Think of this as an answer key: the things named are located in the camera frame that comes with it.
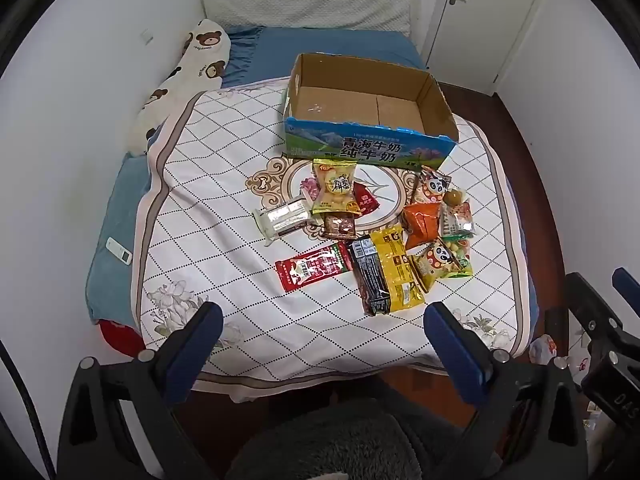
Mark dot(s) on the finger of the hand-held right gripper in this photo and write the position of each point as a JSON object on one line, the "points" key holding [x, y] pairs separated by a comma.
{"points": [[592, 310], [630, 285]]}

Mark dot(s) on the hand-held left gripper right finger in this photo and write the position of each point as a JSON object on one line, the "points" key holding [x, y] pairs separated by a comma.
{"points": [[452, 350]]}

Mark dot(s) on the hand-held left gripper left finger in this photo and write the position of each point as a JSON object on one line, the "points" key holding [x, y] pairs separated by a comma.
{"points": [[195, 355]]}

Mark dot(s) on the panda print snack packet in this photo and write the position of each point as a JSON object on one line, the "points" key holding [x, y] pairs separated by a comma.
{"points": [[434, 187], [437, 265]]}

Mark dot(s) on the long yellow snack packet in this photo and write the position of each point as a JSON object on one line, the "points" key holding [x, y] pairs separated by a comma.
{"points": [[397, 270]]}

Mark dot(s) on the green pea snack packet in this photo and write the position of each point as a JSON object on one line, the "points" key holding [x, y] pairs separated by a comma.
{"points": [[460, 252]]}

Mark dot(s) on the long black snack packet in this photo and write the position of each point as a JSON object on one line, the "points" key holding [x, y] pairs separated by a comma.
{"points": [[369, 275]]}

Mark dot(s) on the orange snack packet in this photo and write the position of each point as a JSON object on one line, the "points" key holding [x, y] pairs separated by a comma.
{"points": [[422, 222]]}

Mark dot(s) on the small white snack packet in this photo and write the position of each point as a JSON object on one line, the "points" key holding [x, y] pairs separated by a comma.
{"points": [[457, 219]]}

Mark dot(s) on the long red snack packet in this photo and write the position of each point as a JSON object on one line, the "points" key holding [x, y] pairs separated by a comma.
{"points": [[310, 266]]}

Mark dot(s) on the brown round snack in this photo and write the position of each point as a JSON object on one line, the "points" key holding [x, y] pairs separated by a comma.
{"points": [[454, 196]]}

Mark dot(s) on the silver white snack packet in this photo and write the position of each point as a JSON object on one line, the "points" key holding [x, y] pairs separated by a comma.
{"points": [[285, 217]]}

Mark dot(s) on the brown nut snack packet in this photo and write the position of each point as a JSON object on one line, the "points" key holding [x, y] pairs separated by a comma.
{"points": [[340, 226]]}

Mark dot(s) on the dark red small snack packet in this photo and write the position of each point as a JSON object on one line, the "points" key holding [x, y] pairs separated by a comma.
{"points": [[366, 201]]}

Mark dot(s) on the yellow green snack packet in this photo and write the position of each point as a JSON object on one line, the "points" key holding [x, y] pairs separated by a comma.
{"points": [[334, 187]]}

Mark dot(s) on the cardboard box blue print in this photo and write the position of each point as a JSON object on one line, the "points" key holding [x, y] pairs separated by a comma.
{"points": [[350, 105]]}

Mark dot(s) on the red cloth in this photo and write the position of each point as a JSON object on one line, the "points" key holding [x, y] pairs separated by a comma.
{"points": [[122, 339]]}

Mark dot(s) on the white remote control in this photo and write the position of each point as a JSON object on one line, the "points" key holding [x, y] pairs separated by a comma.
{"points": [[118, 251]]}

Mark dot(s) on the person's dark fleece clothing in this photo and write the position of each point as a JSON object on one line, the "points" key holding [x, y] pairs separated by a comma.
{"points": [[340, 435]]}

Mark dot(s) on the white diamond pattern quilt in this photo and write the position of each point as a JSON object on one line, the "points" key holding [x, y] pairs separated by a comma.
{"points": [[215, 200]]}

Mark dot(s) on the bear print pillow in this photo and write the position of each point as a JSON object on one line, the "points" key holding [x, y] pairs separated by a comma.
{"points": [[190, 70]]}

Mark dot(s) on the white door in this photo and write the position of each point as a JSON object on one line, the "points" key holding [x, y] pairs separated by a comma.
{"points": [[475, 25]]}

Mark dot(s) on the blue bed sheet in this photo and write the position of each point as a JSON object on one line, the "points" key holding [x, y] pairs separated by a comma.
{"points": [[330, 42]]}

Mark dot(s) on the grey pillow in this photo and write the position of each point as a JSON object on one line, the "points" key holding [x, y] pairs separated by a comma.
{"points": [[305, 5]]}

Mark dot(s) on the white wall socket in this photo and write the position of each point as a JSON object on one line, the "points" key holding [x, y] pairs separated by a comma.
{"points": [[146, 35]]}

